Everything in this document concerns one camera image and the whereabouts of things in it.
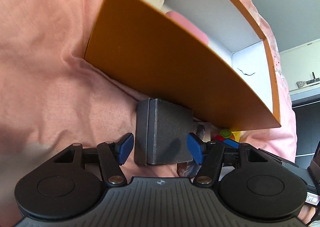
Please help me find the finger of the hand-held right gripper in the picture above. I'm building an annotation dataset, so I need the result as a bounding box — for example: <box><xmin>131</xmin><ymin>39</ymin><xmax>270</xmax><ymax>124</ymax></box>
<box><xmin>223</xmin><ymin>138</ymin><xmax>240</xmax><ymax>149</ymax></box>

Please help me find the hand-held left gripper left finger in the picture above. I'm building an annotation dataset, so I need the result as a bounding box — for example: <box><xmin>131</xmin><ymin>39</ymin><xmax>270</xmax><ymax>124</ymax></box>
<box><xmin>53</xmin><ymin>132</ymin><xmax>134</xmax><ymax>185</ymax></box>

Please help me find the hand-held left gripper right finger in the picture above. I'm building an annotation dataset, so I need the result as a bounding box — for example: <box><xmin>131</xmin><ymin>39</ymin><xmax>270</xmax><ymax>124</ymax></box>
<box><xmin>187</xmin><ymin>132</ymin><xmax>273</xmax><ymax>185</ymax></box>

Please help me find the red crochet strawberry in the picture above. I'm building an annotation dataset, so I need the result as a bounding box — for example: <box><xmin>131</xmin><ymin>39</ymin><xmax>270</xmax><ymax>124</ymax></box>
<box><xmin>212</xmin><ymin>129</ymin><xmax>232</xmax><ymax>142</ymax></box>

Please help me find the photo book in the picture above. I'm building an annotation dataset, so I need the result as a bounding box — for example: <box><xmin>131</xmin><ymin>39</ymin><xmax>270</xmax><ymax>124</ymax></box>
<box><xmin>176</xmin><ymin>121</ymin><xmax>213</xmax><ymax>179</ymax></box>

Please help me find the dark grey box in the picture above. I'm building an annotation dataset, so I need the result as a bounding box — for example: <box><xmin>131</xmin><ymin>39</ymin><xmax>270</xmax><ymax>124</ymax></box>
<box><xmin>134</xmin><ymin>98</ymin><xmax>194</xmax><ymax>166</ymax></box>

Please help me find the orange cardboard box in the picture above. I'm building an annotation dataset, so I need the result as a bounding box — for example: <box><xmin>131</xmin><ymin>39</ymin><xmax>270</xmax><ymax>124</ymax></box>
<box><xmin>84</xmin><ymin>0</ymin><xmax>282</xmax><ymax>130</ymax></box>

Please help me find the pink case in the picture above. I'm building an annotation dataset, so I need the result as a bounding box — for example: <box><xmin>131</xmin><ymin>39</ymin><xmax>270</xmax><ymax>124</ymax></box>
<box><xmin>166</xmin><ymin>11</ymin><xmax>209</xmax><ymax>46</ymax></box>

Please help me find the black stand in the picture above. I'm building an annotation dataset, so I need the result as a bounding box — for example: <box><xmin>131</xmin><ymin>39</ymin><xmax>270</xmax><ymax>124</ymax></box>
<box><xmin>306</xmin><ymin>72</ymin><xmax>320</xmax><ymax>85</ymax></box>

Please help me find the white desk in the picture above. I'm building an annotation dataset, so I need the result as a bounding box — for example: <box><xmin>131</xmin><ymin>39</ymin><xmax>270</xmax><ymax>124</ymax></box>
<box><xmin>279</xmin><ymin>41</ymin><xmax>320</xmax><ymax>102</ymax></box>

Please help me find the pink printed blanket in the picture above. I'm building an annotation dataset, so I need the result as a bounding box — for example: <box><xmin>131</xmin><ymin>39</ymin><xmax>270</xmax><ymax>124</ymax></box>
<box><xmin>0</xmin><ymin>0</ymin><xmax>298</xmax><ymax>217</ymax></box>

